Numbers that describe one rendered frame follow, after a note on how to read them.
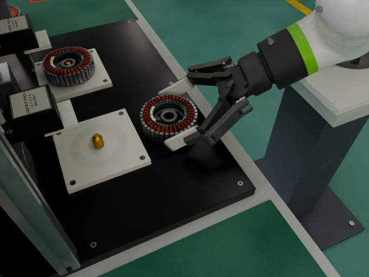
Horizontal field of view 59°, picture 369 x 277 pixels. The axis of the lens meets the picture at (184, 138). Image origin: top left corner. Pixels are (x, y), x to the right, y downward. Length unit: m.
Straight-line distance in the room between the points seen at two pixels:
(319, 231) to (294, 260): 0.91
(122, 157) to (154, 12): 2.17
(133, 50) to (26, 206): 0.58
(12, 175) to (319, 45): 0.46
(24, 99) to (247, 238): 0.40
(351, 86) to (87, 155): 0.60
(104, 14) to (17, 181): 0.81
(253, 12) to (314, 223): 1.77
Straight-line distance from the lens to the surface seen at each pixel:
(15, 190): 0.35
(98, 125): 0.66
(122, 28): 0.97
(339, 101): 0.79
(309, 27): 0.58
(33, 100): 0.53
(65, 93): 0.75
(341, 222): 1.52
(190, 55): 2.20
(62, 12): 1.14
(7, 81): 0.76
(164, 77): 0.77
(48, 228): 0.41
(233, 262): 0.53
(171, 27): 2.49
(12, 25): 0.74
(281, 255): 0.55
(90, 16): 1.09
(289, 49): 0.57
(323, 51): 0.58
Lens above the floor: 1.25
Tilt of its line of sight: 49 degrees down
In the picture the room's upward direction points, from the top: straight up
